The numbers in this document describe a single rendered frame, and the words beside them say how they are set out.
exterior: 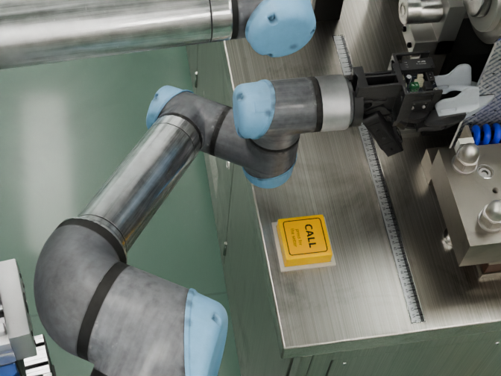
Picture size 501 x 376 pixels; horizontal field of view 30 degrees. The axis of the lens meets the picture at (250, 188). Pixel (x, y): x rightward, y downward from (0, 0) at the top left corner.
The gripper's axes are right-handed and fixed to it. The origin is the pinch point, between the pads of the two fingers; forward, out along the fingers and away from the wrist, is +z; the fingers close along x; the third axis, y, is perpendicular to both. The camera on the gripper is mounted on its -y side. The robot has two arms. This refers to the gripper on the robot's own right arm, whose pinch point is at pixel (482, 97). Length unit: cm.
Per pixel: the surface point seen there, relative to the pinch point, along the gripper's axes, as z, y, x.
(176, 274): -39, -109, 33
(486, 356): 2.9, -34.4, -25.6
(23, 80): -74, -109, 99
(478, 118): 0.6, -4.7, -0.2
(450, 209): -6.1, -8.5, -12.6
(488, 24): -3.1, 14.5, 1.0
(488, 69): -1.1, 6.6, -0.3
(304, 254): -26.3, -16.6, -12.9
